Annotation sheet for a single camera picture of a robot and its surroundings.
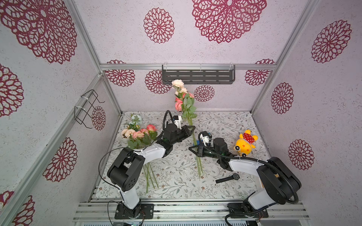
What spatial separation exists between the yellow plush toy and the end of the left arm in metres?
0.38

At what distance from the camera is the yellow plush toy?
94cm

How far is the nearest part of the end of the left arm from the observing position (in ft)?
2.25
